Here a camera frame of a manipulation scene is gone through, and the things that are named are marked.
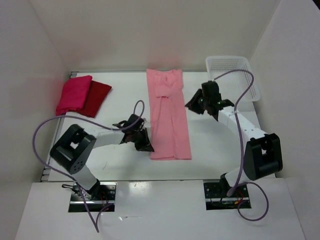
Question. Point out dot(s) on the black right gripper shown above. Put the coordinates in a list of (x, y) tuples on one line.
[(192, 105)]

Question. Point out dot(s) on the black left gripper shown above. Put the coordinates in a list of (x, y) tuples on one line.
[(145, 145)]

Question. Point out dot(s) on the light pink t shirt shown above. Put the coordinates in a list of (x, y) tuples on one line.
[(168, 118)]

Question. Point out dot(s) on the dark red t shirt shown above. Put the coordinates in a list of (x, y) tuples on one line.
[(96, 95)]

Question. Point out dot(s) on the magenta t shirt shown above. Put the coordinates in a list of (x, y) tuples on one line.
[(74, 94)]

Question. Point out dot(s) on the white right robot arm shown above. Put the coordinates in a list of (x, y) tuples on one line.
[(260, 152)]

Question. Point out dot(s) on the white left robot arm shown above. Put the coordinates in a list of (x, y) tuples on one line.
[(74, 147)]

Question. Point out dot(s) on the white plastic basket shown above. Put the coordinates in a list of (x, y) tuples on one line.
[(230, 73)]

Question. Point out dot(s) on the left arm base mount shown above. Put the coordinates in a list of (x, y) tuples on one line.
[(105, 199)]

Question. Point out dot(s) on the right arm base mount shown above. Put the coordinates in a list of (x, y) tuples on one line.
[(215, 199)]

